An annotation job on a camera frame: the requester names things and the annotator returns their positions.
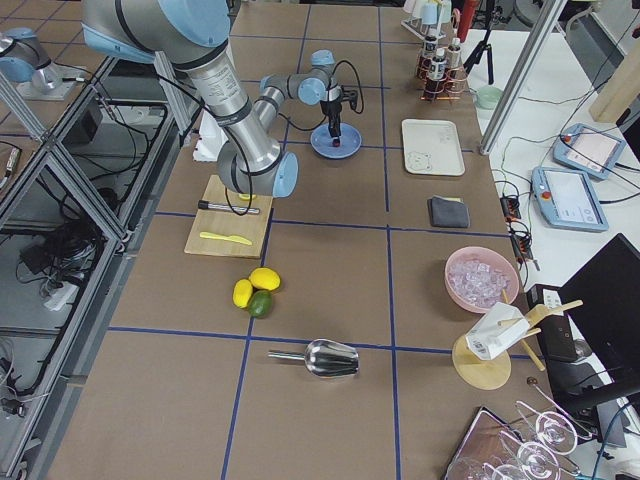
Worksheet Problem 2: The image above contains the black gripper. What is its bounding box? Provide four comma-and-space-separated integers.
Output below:
320, 86, 360, 145

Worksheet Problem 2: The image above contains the blue plate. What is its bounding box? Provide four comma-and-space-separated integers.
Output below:
310, 123, 362, 160

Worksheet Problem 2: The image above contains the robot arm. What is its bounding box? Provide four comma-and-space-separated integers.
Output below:
82, 0, 359, 198

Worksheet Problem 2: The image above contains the cream bear tray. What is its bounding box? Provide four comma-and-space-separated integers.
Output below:
401, 119, 465, 177

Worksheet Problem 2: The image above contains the dark drink bottle front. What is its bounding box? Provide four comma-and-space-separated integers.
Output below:
428, 47, 446, 82

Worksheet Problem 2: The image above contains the dark drink bottle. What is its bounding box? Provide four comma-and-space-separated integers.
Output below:
446, 37, 461, 70
428, 47, 446, 82
422, 27, 439, 64

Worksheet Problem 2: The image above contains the dark drink bottle left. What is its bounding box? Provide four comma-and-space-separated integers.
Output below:
422, 27, 439, 64

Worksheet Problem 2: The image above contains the grey yellow cloth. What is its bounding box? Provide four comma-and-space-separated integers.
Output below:
427, 196, 470, 228

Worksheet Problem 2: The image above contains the wooden cutting board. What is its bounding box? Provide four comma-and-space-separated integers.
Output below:
184, 175, 273, 258

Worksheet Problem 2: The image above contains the dark drink bottle back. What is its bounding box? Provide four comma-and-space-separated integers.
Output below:
446, 37, 461, 70

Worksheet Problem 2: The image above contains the yellow plastic knife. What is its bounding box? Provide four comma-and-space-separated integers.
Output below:
199, 231, 253, 246

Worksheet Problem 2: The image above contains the steel cylinder black cap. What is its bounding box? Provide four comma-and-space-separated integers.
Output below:
197, 199, 260, 215

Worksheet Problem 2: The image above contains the green bowl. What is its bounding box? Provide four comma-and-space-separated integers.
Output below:
475, 85, 503, 110

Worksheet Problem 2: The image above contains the round yellow lemon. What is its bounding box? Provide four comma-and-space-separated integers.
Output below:
248, 267, 281, 291

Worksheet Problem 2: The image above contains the red cylinder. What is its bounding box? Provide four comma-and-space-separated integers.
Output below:
457, 0, 479, 43

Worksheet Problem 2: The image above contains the oval yellow lemon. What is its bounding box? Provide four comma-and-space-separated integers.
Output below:
232, 278, 254, 309

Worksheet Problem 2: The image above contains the green avocado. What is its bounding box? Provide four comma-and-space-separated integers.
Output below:
247, 290, 273, 318

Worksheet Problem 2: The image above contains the pink bowl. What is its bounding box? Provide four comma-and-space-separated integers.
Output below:
444, 246, 520, 314

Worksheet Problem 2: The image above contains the metal scoop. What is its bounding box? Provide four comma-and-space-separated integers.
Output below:
268, 339, 360, 378

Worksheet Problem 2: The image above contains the near teach pendant tablet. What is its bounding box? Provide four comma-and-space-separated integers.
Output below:
531, 167, 609, 232

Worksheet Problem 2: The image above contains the teach pendant tablet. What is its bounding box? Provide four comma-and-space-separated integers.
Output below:
553, 123, 627, 180
531, 167, 609, 232

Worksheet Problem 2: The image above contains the far teach pendant tablet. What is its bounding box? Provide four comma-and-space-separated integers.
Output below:
553, 123, 627, 180

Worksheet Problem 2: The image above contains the black monitor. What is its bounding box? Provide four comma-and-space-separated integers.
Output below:
559, 233, 639, 373

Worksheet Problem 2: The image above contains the dark tray pink rim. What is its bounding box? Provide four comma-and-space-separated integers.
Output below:
441, 406, 522, 479

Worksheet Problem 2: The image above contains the wine glass right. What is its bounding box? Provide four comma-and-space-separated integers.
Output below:
515, 400, 578, 456

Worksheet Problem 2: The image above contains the wine glass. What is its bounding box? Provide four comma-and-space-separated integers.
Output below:
515, 400, 578, 456
454, 454, 521, 480
499, 430, 560, 480

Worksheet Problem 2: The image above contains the wine glass left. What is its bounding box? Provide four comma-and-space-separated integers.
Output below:
454, 454, 521, 480

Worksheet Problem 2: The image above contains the wine glass middle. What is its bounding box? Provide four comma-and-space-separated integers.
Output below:
499, 430, 560, 480

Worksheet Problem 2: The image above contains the copper wire bottle rack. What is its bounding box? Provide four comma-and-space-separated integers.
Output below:
416, 55, 470, 102

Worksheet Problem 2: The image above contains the white wire cup rack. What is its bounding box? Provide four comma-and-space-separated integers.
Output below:
399, 12, 459, 41

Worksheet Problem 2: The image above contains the aluminium frame post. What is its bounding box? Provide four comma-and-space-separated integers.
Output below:
479, 0, 567, 155

